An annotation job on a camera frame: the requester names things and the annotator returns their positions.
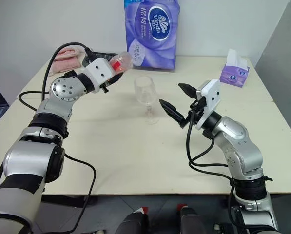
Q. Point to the pink folded towel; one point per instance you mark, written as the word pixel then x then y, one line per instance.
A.
pixel 66 62

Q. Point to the large purple tissue pack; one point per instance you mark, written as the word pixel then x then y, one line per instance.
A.
pixel 151 36

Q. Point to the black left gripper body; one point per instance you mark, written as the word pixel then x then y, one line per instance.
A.
pixel 105 87

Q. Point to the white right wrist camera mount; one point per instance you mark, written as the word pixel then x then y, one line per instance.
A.
pixel 209 97

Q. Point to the plastic bottle with orange liquid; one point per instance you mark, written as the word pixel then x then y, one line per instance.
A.
pixel 125 59

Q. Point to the small purple tissue pack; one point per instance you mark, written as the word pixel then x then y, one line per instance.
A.
pixel 233 76

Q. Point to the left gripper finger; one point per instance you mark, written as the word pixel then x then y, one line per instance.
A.
pixel 114 80

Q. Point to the dark rounded shape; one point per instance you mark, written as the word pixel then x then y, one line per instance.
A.
pixel 189 220
pixel 131 223

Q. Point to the black handheld game console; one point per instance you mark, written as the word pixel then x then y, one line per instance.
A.
pixel 103 54

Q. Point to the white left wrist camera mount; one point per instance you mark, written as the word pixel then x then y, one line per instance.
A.
pixel 99 70

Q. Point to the clear wine glass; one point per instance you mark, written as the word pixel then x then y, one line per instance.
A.
pixel 145 90

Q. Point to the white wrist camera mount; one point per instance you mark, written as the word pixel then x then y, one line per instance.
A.
pixel 99 70
pixel 209 97

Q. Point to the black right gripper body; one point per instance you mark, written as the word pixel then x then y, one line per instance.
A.
pixel 196 109

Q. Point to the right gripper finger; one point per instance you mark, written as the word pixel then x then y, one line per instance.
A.
pixel 172 111
pixel 189 90

